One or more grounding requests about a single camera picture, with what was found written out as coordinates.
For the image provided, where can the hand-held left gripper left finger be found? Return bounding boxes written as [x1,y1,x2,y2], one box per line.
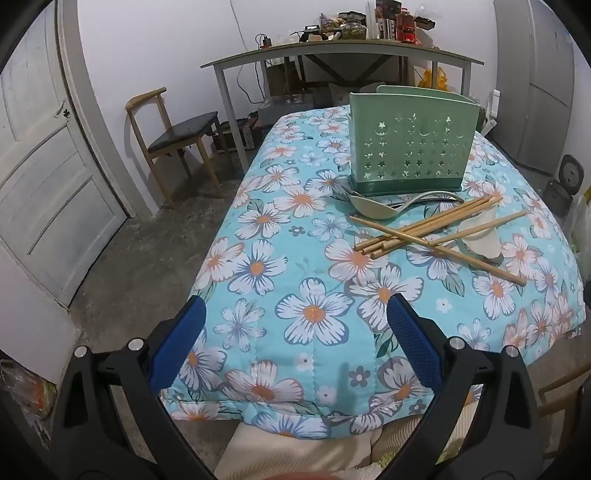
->
[48,295,218,480]

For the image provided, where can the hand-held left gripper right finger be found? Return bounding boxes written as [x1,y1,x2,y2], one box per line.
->
[369,294,561,480]

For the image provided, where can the pile of wooden chopsticks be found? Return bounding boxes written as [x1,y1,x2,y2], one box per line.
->
[349,194,528,286]

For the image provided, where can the beige plastic spoon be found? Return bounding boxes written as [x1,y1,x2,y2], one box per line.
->
[348,194,402,220]

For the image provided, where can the green perforated utensil holder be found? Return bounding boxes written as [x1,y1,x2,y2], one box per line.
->
[348,84,481,197]

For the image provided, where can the blue floral blanket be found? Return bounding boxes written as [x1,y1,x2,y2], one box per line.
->
[159,105,585,439]

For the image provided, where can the beige cloth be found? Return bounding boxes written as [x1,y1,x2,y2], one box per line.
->
[215,415,467,480]

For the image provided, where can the clear plastic bag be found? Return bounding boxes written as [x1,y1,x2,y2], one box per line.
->
[0,360,58,444]

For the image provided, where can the small dark pot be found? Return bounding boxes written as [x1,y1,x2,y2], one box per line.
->
[545,180,575,206]

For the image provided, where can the white panel door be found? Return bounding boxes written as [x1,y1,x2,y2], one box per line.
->
[0,0,130,308]

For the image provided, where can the wooden chair with black seat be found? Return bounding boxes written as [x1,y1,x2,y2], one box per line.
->
[126,87,225,209]

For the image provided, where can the round black white appliance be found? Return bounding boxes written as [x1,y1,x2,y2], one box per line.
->
[558,154,588,190]

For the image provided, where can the clear plastic bin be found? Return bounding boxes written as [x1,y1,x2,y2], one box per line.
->
[257,95,319,123]

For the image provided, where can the grey refrigerator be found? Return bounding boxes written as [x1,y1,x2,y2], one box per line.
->
[493,0,575,175]

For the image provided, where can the yellow plastic bag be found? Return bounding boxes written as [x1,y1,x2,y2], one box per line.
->
[418,67,451,90]

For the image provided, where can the brown cardboard box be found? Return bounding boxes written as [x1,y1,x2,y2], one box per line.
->
[267,60,301,95]

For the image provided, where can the wooden table with white legs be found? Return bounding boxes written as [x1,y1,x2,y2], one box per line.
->
[200,38,485,176]

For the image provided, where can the light wooden chair frame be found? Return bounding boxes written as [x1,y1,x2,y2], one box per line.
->
[538,374,591,457]

